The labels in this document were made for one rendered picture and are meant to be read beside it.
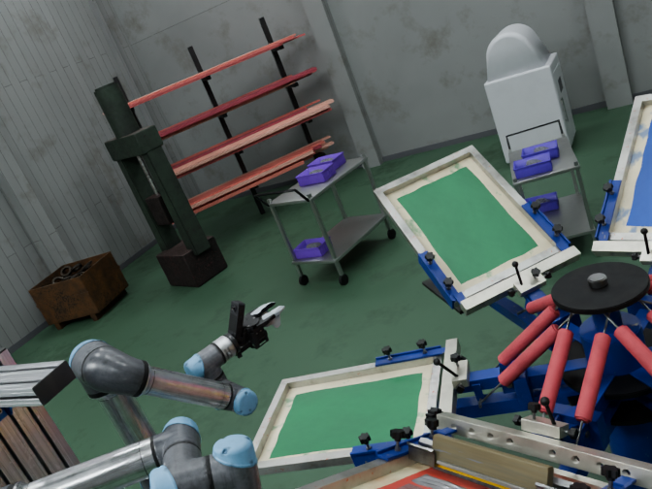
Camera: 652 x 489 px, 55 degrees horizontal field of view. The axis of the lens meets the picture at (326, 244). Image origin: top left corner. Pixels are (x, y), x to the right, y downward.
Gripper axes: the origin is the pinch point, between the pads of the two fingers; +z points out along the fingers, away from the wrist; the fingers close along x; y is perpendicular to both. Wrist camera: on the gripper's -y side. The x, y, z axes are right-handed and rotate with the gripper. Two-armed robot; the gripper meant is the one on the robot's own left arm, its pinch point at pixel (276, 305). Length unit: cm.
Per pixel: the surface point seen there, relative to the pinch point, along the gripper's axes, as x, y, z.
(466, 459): 66, 34, 3
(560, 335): 61, 35, 63
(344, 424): -13, 74, 17
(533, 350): 50, 45, 61
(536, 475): 87, 30, 5
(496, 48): -265, 64, 509
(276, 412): -49, 78, 7
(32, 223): -731, 136, 87
